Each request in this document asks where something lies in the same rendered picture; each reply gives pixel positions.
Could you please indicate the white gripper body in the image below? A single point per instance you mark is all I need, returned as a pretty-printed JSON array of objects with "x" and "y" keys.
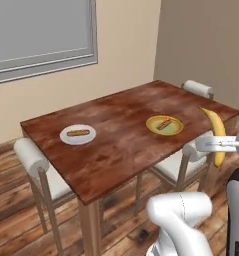
[{"x": 204, "y": 144}]

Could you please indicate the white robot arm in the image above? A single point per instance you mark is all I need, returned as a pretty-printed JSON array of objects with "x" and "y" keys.
[{"x": 181, "y": 213}]

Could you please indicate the yellow banana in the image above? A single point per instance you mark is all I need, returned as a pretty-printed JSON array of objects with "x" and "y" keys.
[{"x": 217, "y": 126}]

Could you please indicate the yellow round plate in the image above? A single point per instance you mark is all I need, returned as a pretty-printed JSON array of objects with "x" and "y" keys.
[{"x": 176, "y": 126}]

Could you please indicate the brown bar on yellow plate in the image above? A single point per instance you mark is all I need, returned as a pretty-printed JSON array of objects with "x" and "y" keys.
[{"x": 164, "y": 124}]

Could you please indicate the wooden dining table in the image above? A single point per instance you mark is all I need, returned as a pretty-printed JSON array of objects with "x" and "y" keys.
[{"x": 124, "y": 140}]

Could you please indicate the brown bar on white plate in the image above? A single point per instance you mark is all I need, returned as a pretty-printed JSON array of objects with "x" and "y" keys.
[{"x": 78, "y": 133}]

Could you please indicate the white round plate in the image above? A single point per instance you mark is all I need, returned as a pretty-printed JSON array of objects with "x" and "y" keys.
[{"x": 67, "y": 138}]

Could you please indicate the grey window with blind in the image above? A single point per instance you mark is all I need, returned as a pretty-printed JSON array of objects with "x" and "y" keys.
[{"x": 41, "y": 33}]

